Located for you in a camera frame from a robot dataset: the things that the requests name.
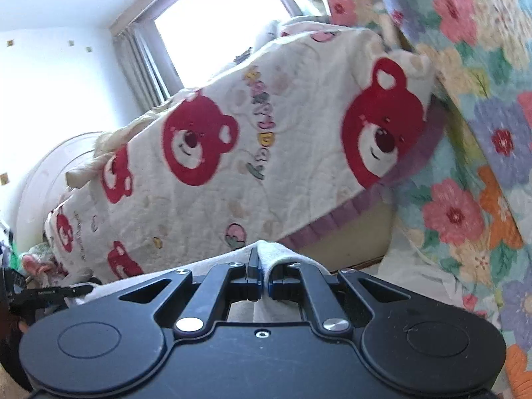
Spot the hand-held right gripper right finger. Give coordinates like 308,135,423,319
267,261,410,338

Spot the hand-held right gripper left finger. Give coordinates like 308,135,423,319
117,248,263,338

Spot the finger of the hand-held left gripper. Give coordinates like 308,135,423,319
25,283,95,301

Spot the pink white cloth pile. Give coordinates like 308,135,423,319
19,241,92,287

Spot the beige mattress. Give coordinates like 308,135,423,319
303,199,395,271

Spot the white round board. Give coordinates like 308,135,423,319
17,131,125,250

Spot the bear print blanket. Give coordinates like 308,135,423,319
44,21,447,287

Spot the cream fluffy cloth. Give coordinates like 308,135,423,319
66,91,200,188

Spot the window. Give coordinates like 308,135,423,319
154,0,300,88

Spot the floral quilt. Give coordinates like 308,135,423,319
312,0,532,399

